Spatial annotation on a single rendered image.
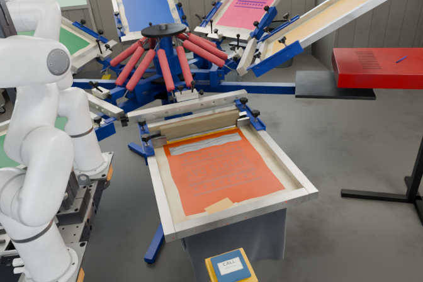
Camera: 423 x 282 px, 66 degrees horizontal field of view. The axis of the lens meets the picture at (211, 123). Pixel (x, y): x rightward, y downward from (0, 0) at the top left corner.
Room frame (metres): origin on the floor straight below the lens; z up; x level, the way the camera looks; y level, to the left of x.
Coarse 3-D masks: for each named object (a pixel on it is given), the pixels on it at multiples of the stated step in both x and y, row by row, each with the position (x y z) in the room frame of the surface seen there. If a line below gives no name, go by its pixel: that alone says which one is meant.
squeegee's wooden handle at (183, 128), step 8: (232, 112) 1.46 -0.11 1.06; (192, 120) 1.41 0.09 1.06; (200, 120) 1.41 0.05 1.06; (208, 120) 1.42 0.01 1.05; (216, 120) 1.43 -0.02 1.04; (224, 120) 1.44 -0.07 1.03; (232, 120) 1.45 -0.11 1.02; (160, 128) 1.37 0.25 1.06; (168, 128) 1.37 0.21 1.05; (176, 128) 1.38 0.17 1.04; (184, 128) 1.39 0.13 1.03; (192, 128) 1.40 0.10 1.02; (200, 128) 1.41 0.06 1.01; (208, 128) 1.42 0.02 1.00; (168, 136) 1.37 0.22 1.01; (176, 136) 1.38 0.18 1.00
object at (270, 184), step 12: (228, 132) 1.44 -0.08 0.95; (240, 132) 1.43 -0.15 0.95; (240, 144) 1.32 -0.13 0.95; (252, 156) 1.22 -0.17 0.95; (264, 168) 1.12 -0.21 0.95; (264, 180) 1.04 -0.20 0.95; (276, 180) 1.04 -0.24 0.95; (240, 192) 0.99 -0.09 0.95; (252, 192) 0.98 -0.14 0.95; (264, 192) 0.97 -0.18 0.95
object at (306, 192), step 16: (208, 112) 1.62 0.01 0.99; (224, 112) 1.61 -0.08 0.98; (240, 112) 1.59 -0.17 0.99; (272, 144) 1.25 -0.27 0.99; (288, 160) 1.12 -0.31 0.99; (160, 176) 1.09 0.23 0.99; (304, 176) 1.00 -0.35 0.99; (160, 192) 0.99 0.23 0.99; (288, 192) 0.92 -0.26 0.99; (304, 192) 0.92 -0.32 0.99; (160, 208) 0.90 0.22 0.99; (240, 208) 0.86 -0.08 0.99; (256, 208) 0.86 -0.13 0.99; (272, 208) 0.87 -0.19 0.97; (176, 224) 0.82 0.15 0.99; (192, 224) 0.81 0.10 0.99; (208, 224) 0.81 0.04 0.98; (224, 224) 0.82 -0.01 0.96
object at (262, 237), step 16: (240, 224) 0.93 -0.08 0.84; (256, 224) 0.95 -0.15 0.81; (272, 224) 0.97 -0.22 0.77; (192, 240) 0.88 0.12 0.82; (208, 240) 0.90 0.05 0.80; (224, 240) 0.92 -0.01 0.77; (240, 240) 0.93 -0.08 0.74; (256, 240) 0.96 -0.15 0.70; (272, 240) 0.98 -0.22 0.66; (192, 256) 0.89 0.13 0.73; (208, 256) 0.90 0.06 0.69; (256, 256) 0.97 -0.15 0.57; (272, 256) 0.99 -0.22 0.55
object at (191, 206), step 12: (168, 144) 1.38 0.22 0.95; (180, 144) 1.37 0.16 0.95; (168, 156) 1.28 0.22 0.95; (180, 168) 1.18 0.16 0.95; (180, 180) 1.09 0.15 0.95; (180, 192) 1.02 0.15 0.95; (216, 192) 1.00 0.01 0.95; (228, 192) 0.99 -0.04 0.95; (192, 204) 0.94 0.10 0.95; (204, 204) 0.94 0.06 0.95
